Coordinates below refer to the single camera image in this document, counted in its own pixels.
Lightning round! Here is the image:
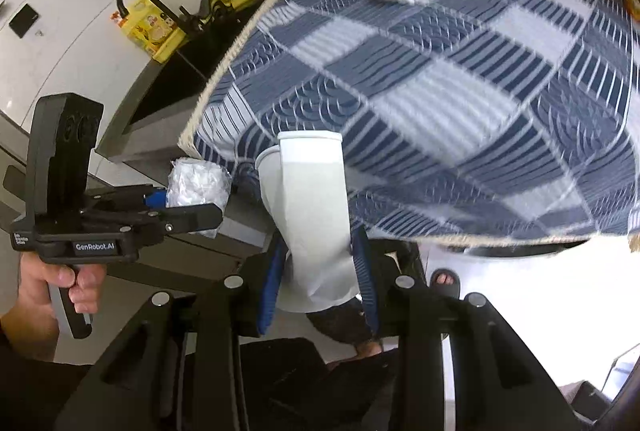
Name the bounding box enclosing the black trash bin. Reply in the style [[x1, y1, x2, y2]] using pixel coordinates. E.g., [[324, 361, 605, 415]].
[[307, 296, 381, 344]]

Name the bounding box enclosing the blue white checked tablecloth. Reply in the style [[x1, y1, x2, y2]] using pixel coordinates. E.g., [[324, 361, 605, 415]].
[[179, 0, 640, 254]]

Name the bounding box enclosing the black wall switch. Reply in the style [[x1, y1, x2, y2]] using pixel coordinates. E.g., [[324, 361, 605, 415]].
[[8, 4, 40, 38]]

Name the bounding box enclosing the yellow black cleaning cloth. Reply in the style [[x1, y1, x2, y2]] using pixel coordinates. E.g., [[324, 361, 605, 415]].
[[197, 0, 241, 24]]

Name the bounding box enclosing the black sink faucet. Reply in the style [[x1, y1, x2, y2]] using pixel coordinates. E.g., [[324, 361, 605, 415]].
[[116, 0, 193, 37]]

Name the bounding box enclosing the black kitchen sink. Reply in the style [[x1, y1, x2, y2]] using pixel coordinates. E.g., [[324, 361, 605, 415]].
[[107, 44, 236, 147]]

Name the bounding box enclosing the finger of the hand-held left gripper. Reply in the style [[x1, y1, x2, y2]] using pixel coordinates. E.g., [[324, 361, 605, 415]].
[[120, 185, 170, 213], [150, 204, 223, 234]]

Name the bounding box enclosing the yellow dish soap pack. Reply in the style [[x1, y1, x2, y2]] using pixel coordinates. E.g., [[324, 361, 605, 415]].
[[120, 0, 190, 63]]

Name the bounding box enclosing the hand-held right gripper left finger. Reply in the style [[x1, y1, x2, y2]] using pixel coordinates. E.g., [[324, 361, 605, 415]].
[[52, 238, 291, 431]]

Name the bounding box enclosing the person's left hand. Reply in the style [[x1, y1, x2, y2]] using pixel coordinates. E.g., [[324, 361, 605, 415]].
[[0, 256, 108, 353]]

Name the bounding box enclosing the white tissue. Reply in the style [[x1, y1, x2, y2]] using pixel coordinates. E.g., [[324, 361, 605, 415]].
[[166, 158, 232, 239]]

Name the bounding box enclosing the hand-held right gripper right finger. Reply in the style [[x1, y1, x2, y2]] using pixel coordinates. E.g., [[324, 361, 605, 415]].
[[350, 225, 596, 431]]

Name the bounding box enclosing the person's left forearm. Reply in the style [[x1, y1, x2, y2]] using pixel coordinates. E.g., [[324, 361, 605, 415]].
[[0, 326, 93, 431]]

